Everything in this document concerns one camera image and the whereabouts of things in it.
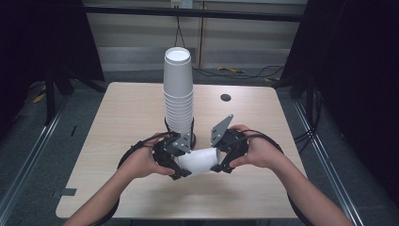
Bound black floor cables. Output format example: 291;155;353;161
190;64;286;80

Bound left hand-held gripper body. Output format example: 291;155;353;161
152;132;193;177

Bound person's left hand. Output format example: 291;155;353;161
120;137;177;180

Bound hand-held gripper cable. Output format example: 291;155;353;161
233;128;312;226
88;131;173;226

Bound black horizontal bar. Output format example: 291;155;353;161
82;4;305;24

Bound white wall socket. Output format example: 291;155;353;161
170;0;194;9

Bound yellow floor scrap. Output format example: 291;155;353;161
216;65;247;75
32;91;47;105

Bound single white paper cup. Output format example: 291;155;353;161
177;147;220;176

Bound black curtain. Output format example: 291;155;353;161
279;0;399;208
0;0;106;139

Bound black metal stand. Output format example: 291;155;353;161
42;67;107;126

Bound black hanging cable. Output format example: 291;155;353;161
173;14;187;49

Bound left hand-held gripper cable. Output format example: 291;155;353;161
88;131;173;226

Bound person's right hand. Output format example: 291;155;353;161
228;123;284;170

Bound right hand-held gripper cable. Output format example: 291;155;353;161
233;128;312;226

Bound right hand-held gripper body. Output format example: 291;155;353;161
210;114;249;167

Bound stack of white paper cups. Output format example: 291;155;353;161
162;46;195;139

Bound metal floor rail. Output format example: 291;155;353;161
292;99;365;226
0;103;65;219

